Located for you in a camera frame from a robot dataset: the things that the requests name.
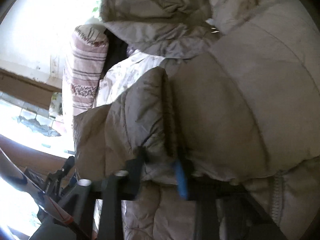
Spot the white floral bed sheet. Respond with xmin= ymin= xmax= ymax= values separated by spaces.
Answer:
xmin=94 ymin=50 xmax=164 ymax=107

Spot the striped floral pillow left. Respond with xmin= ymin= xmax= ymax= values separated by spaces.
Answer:
xmin=62 ymin=23 xmax=108 ymax=120

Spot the wooden door with stained glass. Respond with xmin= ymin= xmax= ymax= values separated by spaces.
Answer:
xmin=0 ymin=67 xmax=75 ymax=181

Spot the grey-brown hooded puffer jacket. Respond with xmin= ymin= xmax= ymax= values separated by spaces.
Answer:
xmin=74 ymin=0 xmax=319 ymax=239

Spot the white red blue striped cable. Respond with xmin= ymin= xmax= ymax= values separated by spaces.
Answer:
xmin=0 ymin=147 xmax=74 ymax=225

